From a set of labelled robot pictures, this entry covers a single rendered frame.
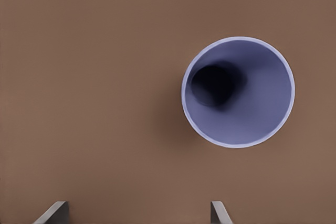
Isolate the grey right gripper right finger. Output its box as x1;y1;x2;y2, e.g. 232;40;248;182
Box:
211;200;234;224

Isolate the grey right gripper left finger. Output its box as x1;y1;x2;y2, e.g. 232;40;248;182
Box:
32;200;70;224

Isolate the blue-purple cup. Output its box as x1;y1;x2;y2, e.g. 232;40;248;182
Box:
181;36;296;148

